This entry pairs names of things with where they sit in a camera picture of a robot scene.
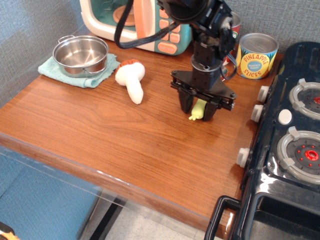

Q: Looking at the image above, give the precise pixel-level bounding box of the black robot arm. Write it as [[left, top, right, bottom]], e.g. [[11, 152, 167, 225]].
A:
[[157, 0, 237, 122]]

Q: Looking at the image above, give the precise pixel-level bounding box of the light teal cloth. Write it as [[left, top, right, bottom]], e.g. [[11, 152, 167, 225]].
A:
[[38, 53, 120, 88]]

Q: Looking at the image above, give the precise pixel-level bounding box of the black braided cable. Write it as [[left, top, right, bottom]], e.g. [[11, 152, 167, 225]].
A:
[[113, 0, 182, 50]]

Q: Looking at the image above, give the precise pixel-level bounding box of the tomato sauce can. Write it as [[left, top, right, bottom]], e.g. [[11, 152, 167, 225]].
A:
[[220, 11, 242, 81]]

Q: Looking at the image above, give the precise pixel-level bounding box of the white plush mushroom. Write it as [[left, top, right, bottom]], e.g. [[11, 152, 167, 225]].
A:
[[115, 59, 146, 105]]

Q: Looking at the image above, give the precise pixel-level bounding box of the spoon with yellow-green handle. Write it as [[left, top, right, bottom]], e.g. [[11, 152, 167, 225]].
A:
[[188, 99, 207, 121]]

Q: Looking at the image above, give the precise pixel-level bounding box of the small steel pot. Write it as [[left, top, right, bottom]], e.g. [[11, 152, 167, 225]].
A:
[[52, 35, 109, 78]]

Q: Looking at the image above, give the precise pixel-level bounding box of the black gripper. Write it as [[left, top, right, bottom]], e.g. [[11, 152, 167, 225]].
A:
[[171, 58, 237, 122]]

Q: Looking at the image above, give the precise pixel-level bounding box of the pineapple slices can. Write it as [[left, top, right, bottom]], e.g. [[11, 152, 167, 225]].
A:
[[236, 32, 279, 80]]

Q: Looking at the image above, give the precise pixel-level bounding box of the teal toy microwave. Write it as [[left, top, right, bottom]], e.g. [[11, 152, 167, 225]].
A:
[[80, 0, 192, 56]]

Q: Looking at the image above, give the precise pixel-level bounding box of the black toy stove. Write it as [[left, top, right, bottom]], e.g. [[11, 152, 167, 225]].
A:
[[205, 41, 320, 240]]

